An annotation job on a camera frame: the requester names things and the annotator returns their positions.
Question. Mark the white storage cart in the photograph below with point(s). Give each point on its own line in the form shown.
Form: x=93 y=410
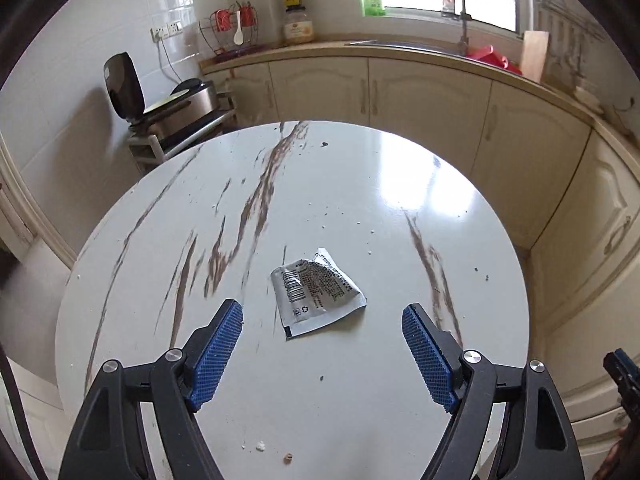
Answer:
x=150 y=152

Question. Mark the clear food jar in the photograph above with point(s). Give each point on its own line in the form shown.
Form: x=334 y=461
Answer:
x=298 y=27

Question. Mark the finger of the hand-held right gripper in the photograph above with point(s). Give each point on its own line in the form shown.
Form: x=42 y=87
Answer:
x=622 y=372

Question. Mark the cream door frame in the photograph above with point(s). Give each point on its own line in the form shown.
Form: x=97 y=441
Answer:
x=30 y=220

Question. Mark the cream kitchen base cabinets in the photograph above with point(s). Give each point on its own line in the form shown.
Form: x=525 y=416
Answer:
x=425 y=105

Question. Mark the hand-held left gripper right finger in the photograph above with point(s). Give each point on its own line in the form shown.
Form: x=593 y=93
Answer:
x=430 y=355

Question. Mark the metal kitchen faucet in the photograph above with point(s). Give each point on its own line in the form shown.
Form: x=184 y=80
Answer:
x=464 y=30

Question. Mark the white rice spoon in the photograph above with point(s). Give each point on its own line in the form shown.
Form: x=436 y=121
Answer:
x=239 y=35

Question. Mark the white wall outlet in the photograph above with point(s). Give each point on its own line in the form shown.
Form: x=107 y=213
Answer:
x=166 y=30

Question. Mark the metal wall utensil rack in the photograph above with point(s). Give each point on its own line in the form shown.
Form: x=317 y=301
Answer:
x=570 y=10

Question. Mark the wooden cutting board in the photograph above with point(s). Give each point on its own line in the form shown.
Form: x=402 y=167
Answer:
x=534 y=57

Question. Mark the stainless steel sink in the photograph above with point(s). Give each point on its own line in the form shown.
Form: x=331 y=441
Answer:
x=400 y=46

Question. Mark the black silver rice cooker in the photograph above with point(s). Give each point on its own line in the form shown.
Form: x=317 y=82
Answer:
x=190 y=102

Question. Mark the white bowl stack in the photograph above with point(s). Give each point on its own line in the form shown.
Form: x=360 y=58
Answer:
x=590 y=100

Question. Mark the round white marble table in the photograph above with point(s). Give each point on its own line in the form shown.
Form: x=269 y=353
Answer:
x=350 y=210

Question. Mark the silver grey printed packet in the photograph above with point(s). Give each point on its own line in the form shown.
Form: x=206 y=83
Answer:
x=315 y=295

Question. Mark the beige kitchen countertop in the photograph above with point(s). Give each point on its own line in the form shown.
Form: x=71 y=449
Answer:
x=310 y=50

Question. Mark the red plastic basin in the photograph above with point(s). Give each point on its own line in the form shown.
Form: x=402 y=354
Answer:
x=492 y=60

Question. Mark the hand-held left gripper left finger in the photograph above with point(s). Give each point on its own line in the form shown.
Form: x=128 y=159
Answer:
x=217 y=355

